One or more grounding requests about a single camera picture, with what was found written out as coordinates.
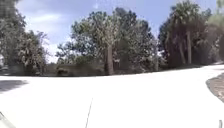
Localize tall tree with slim trunk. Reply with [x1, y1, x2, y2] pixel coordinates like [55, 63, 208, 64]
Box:
[68, 7, 158, 76]

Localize pale concrete path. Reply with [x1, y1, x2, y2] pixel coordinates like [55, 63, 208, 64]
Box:
[0, 64, 224, 128]

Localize palm tree with pale trunk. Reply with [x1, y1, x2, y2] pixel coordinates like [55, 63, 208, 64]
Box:
[159, 0, 209, 68]

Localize bare dirt patch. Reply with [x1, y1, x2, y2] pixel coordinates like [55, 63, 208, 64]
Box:
[205, 72, 224, 104]

